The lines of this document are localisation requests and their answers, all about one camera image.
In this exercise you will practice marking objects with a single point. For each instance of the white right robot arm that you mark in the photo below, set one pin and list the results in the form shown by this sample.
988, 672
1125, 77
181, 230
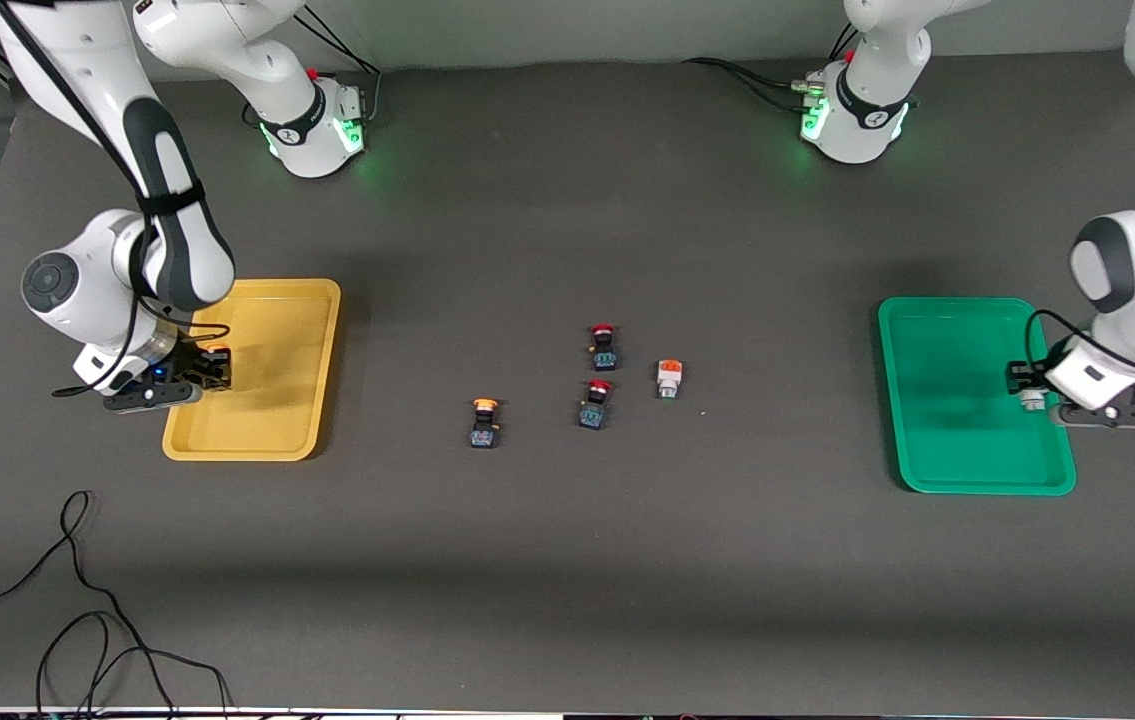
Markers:
92, 260

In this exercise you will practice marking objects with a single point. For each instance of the green plastic tray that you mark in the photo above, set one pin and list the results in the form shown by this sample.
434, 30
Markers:
947, 420

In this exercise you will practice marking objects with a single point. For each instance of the yellow plastic tray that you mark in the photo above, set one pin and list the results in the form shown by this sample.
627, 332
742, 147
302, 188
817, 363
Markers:
277, 420

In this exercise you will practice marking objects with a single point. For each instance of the orange white button switch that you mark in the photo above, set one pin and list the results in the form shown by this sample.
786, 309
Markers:
668, 378

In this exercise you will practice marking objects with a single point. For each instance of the green white button switch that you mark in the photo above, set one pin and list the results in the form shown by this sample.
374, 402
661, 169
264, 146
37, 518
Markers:
1032, 401

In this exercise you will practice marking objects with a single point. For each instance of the red push button switch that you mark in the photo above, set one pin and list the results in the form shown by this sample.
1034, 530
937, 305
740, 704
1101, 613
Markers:
604, 350
594, 408

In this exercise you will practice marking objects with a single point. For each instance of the dark grey table mat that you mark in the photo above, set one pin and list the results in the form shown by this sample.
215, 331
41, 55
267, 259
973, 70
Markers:
567, 560

